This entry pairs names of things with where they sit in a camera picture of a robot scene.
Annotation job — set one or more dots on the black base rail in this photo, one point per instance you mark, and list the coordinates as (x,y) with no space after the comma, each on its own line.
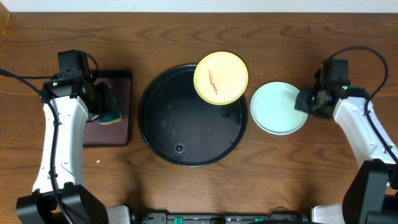
(276,215)

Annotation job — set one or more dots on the light green plate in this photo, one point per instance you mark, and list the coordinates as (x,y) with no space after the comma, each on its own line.
(272,108)

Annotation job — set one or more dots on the round black tray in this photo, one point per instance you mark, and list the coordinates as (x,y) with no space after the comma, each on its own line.
(182,128)

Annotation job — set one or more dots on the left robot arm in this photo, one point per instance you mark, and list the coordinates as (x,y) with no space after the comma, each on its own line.
(59,194)

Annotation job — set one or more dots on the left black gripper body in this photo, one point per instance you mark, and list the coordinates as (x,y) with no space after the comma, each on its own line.
(105,99)

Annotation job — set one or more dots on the yellow plate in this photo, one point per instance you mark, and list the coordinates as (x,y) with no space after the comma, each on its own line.
(220,78)

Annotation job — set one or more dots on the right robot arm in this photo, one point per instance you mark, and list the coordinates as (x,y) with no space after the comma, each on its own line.
(366,200)

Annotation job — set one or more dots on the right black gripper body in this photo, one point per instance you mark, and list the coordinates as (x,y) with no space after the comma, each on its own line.
(308,101)

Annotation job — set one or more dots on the rectangular black tray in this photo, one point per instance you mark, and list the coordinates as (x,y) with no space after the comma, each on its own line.
(115,134)

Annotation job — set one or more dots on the green yellow sponge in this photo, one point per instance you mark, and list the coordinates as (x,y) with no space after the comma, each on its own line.
(113,116)

